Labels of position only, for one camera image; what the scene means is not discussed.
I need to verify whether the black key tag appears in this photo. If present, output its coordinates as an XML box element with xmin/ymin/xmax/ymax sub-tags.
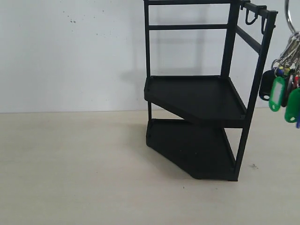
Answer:
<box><xmin>258</xmin><ymin>69</ymin><xmax>275</xmax><ymax>101</ymax></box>

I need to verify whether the key ring with coloured tags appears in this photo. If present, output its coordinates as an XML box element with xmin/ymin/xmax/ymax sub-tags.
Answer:
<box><xmin>271</xmin><ymin>0</ymin><xmax>300</xmax><ymax>72</ymax></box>

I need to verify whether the black two-tier corner shelf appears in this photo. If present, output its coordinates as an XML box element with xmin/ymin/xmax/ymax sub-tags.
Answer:
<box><xmin>144</xmin><ymin>0</ymin><xmax>278</xmax><ymax>181</ymax></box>

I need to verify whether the blue key tag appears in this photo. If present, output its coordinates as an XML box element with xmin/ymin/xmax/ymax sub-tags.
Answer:
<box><xmin>296</xmin><ymin>116</ymin><xmax>300</xmax><ymax>129</ymax></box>

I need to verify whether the red block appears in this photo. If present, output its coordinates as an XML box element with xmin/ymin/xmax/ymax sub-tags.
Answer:
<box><xmin>293</xmin><ymin>74</ymin><xmax>300</xmax><ymax>89</ymax></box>

